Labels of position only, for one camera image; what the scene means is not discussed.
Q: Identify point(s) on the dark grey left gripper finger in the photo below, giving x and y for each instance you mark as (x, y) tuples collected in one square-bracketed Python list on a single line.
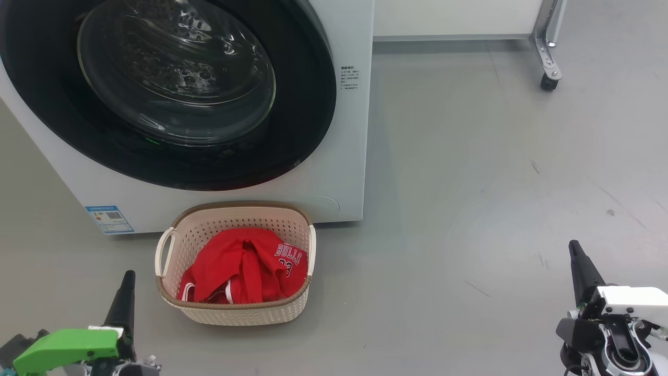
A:
[(125, 313)]

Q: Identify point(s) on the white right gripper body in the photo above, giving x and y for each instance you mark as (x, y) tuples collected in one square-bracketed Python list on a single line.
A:
[(636, 303)]

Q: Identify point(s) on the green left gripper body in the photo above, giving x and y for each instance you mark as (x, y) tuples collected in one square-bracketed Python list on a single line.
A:
[(68, 344)]

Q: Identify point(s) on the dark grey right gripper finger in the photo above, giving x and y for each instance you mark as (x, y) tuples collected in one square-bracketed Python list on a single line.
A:
[(584, 271)]

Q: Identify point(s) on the red Bulls basketball jersey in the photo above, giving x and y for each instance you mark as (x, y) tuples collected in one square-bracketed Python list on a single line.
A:
[(229, 266)]

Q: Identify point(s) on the round black glass washer door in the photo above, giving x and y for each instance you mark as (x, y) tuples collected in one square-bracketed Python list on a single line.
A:
[(172, 78)]

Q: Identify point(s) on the cream perforated laundry basket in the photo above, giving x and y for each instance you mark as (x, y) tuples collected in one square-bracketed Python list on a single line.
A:
[(235, 313)]

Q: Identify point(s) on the white front-load washing machine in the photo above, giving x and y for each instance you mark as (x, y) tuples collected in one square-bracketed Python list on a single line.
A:
[(349, 130)]

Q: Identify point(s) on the blue energy label sticker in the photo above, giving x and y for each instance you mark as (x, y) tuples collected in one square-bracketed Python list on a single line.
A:
[(109, 219)]

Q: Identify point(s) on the metal leg with caster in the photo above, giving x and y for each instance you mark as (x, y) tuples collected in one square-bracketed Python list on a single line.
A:
[(547, 52)]

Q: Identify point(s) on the white panel on legs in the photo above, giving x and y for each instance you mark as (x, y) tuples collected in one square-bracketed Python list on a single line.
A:
[(454, 18)]

